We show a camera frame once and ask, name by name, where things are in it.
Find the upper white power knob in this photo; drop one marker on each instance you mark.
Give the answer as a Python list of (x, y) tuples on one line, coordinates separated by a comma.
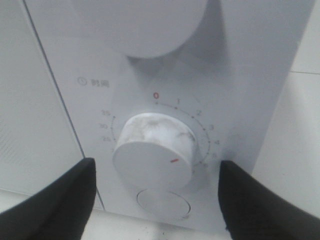
[(141, 28)]

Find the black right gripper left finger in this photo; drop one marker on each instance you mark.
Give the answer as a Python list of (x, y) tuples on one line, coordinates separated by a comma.
[(60, 211)]

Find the white microwave door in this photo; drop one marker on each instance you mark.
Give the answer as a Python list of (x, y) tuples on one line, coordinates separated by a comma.
[(37, 141)]

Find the round white door button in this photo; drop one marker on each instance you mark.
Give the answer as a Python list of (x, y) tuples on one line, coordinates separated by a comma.
[(164, 205)]

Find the white microwave oven body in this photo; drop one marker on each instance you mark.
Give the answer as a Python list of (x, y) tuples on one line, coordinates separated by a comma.
[(223, 83)]

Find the white timer knob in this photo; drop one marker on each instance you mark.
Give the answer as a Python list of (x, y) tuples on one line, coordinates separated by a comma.
[(155, 151)]

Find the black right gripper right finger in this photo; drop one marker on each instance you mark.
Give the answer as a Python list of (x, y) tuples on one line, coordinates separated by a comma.
[(253, 212)]

